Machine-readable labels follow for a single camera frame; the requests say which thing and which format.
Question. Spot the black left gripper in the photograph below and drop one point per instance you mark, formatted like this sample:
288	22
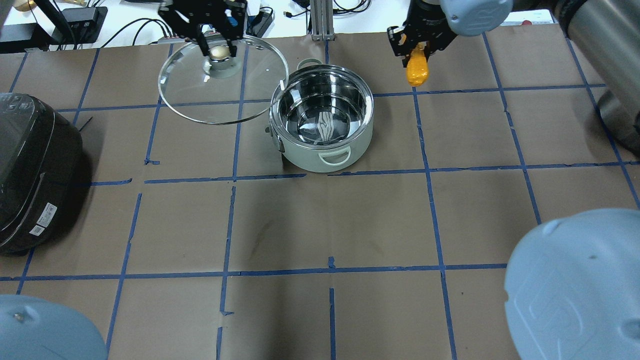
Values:
201	15

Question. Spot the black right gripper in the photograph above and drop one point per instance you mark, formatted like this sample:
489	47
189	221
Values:
423	27

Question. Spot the glass pot lid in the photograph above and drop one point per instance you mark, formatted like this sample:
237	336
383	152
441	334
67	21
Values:
219	89

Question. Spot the yellow corn cob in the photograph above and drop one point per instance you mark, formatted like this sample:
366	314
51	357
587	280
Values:
417	68

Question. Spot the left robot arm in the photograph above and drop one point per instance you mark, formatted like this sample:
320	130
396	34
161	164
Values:
36	329

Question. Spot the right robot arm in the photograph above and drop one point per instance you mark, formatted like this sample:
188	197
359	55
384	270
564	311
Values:
402	256

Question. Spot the pale green electric pot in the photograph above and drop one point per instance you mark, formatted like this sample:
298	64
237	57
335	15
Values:
322	119

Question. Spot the black rice cooker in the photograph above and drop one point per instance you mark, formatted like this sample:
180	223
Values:
39	153

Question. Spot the aluminium frame post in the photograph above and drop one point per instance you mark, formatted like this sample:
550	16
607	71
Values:
321	20

